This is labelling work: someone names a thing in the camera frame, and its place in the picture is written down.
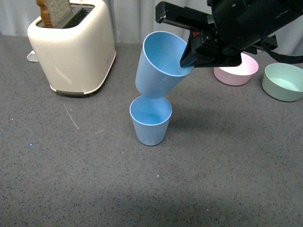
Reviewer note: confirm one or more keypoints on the toasted bread slice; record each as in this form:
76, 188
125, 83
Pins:
53, 12

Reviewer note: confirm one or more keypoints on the light blue plastic cup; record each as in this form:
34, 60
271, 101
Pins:
150, 119

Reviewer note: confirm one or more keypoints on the cream white toaster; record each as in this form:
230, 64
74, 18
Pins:
76, 60

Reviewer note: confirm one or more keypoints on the pink plastic bowl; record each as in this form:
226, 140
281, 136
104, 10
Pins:
239, 75

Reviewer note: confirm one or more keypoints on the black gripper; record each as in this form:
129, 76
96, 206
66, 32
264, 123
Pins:
233, 27

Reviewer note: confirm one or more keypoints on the mint green plastic bowl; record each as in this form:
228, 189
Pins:
283, 82

